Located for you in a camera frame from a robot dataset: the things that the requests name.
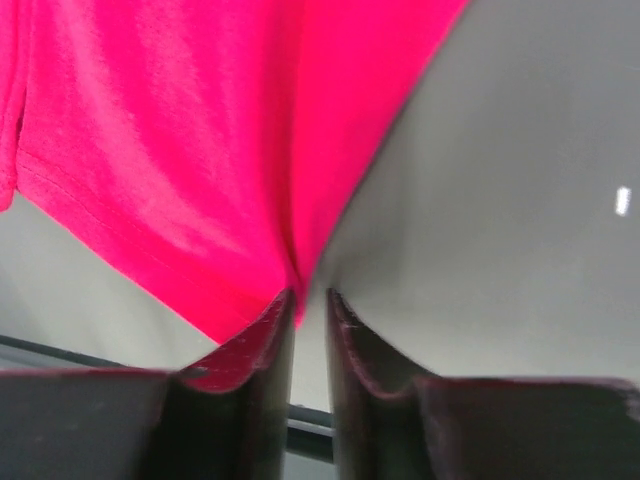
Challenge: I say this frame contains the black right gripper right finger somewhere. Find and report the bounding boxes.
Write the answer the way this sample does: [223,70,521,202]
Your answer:
[326,289,639,480]

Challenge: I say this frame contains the red t-shirt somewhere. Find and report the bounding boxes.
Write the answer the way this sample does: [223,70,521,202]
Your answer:
[1,1,466,343]

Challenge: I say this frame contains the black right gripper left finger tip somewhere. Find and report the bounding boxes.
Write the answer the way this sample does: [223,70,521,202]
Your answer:
[1,290,295,479]

